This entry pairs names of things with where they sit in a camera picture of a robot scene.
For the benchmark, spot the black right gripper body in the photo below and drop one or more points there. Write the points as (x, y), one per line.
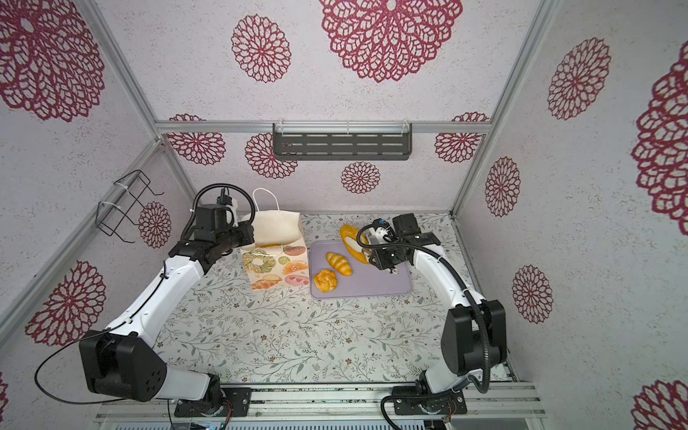
(389, 257)

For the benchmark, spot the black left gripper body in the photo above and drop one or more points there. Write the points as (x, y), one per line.
(236, 237)

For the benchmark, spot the cream bread tongs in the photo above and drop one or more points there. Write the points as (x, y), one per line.
(357, 247)

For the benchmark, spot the round crusty yellow bread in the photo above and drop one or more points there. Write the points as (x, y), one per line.
(352, 242)

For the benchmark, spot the knotted golden bun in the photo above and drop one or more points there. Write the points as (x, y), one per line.
(326, 281)

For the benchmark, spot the printed white paper bag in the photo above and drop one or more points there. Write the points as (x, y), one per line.
(278, 258)

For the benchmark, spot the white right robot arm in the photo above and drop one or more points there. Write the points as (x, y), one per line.
(474, 335)

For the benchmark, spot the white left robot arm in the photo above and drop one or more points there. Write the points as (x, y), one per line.
(121, 361)

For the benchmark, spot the striped croissant bread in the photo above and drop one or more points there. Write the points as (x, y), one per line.
(339, 263)

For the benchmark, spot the lilac plastic tray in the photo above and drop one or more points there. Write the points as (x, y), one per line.
(366, 280)

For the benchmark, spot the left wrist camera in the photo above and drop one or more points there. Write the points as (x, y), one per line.
(214, 221)

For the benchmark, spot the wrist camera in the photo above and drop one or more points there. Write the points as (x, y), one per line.
(214, 221)
(403, 230)

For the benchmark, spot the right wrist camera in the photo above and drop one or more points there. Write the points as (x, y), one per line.
(403, 230)

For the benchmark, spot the black wire wall rack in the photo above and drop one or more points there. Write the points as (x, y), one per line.
(111, 214)

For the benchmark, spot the grey wall shelf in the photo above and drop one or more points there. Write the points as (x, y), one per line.
(342, 143)

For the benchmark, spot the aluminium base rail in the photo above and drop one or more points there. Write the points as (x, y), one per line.
(334, 406)

